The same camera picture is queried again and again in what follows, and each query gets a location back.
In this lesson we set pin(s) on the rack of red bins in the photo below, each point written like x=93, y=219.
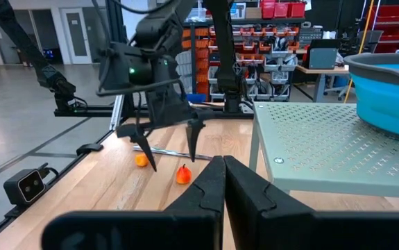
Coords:
x=397, y=24

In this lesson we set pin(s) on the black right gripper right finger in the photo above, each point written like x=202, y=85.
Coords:
x=254, y=215

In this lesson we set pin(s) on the grey monitor back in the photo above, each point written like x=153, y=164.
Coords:
x=321, y=55

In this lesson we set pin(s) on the grey office chair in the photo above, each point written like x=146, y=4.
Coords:
x=369, y=40

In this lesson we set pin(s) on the red storage bin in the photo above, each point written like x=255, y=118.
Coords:
x=281, y=8
x=268, y=8
x=296, y=8

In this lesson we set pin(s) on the blue collapsible bowl grey rim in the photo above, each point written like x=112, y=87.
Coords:
x=386, y=97

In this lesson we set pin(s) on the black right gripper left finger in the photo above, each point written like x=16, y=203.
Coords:
x=199, y=208

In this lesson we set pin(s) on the small orange-red toy pear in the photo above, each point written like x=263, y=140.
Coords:
x=184, y=175

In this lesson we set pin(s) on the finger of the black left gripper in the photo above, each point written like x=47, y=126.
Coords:
x=194, y=139
x=138, y=133

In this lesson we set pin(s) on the black table-level camera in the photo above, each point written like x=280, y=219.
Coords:
x=25, y=187

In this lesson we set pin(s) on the wooden top desk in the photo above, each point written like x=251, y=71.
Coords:
x=324, y=71

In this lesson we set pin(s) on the small yellow-orange toy pear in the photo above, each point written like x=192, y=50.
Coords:
x=142, y=160

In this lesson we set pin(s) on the black table edge clamp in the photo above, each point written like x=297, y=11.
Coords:
x=89, y=148

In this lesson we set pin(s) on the blue bin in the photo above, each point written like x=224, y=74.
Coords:
x=195, y=98

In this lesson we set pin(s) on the white door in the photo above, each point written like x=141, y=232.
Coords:
x=76, y=34

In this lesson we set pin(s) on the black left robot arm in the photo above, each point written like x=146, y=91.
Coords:
x=227, y=69

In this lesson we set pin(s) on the storage bin rack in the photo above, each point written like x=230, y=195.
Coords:
x=254, y=62

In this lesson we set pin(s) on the pale green perforated metal shelf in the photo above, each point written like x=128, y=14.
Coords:
x=341, y=146

